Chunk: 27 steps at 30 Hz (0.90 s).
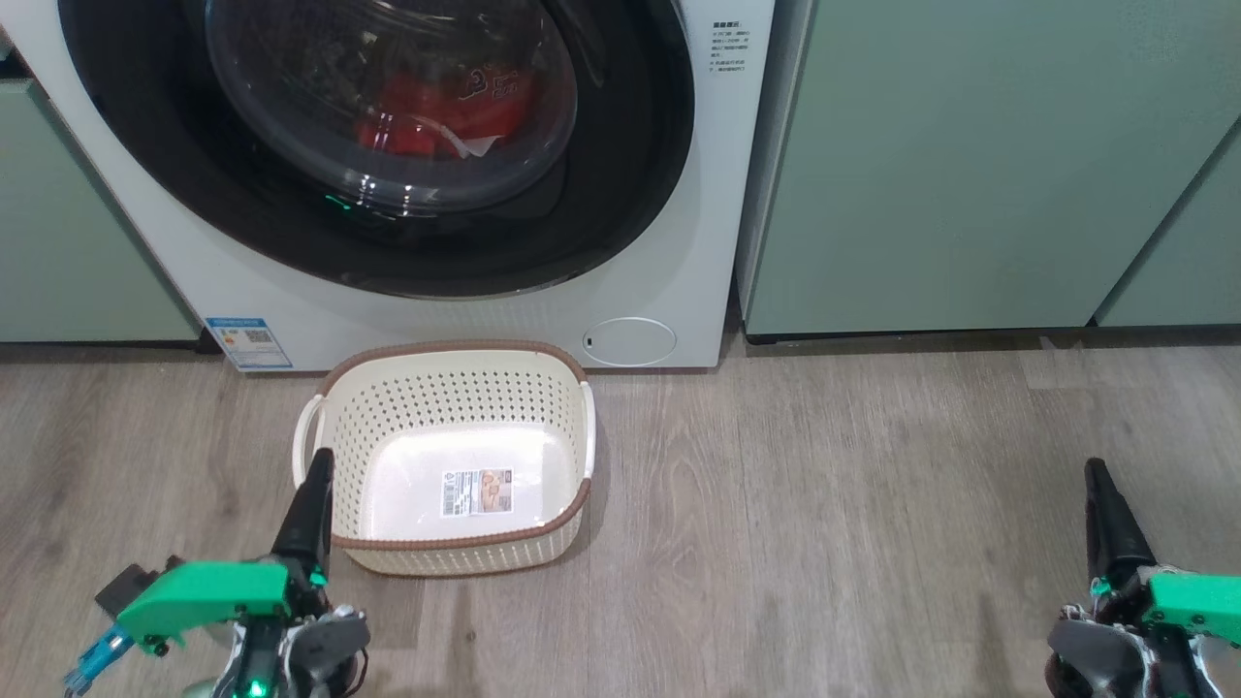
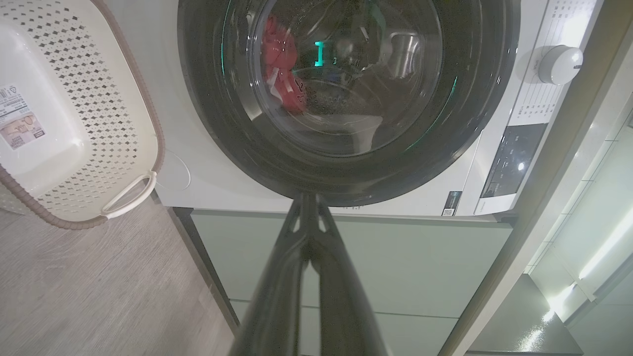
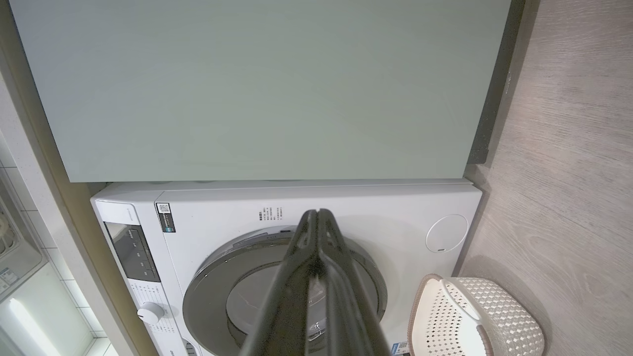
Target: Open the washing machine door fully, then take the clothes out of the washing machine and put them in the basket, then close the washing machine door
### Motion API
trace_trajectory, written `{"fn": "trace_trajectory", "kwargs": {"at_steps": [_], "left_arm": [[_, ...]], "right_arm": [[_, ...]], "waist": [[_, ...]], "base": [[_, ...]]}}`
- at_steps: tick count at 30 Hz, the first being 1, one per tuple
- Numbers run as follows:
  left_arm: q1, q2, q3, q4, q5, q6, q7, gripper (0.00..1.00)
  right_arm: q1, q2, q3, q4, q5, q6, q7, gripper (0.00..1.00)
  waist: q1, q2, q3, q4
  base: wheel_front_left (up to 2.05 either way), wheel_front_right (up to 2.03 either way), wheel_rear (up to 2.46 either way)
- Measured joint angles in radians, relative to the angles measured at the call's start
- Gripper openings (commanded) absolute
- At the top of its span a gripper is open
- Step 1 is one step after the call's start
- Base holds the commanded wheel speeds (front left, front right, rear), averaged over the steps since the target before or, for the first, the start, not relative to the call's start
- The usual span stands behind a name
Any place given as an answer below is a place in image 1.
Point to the round white filter cover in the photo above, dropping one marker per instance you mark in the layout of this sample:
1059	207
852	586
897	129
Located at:
630	341

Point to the black round washing machine door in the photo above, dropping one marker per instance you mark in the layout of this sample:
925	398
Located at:
145	145

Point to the blue energy label sticker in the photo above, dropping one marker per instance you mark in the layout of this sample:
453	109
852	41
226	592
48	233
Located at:
249	344

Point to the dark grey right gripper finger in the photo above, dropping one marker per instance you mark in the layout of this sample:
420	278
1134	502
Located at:
1110	528

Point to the paper label sticker with barcode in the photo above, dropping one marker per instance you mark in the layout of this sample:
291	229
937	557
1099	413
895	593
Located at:
475	492

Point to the red and white garment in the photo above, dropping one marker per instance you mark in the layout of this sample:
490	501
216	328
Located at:
417	126

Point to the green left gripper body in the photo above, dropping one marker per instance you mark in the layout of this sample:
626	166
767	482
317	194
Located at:
208	591

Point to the pale green cabinet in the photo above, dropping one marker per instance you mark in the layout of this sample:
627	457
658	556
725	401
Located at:
68	242
1193	262
921	165

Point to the cream perforated laundry basket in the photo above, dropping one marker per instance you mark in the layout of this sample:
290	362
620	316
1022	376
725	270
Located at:
436	407

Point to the white front-load washing machine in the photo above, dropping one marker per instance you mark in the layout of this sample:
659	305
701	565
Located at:
679	242

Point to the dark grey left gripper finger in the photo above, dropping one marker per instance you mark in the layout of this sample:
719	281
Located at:
310	523

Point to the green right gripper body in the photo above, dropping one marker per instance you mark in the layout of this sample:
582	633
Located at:
1193	606

